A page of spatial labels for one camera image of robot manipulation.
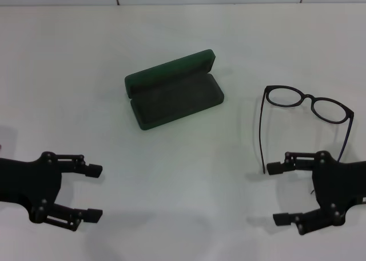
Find green glasses case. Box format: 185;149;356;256
124;49;225;131

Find black glasses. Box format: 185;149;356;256
258;85;355;175

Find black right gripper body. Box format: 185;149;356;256
311;151;366;226

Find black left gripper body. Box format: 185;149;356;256
0;151;63;224

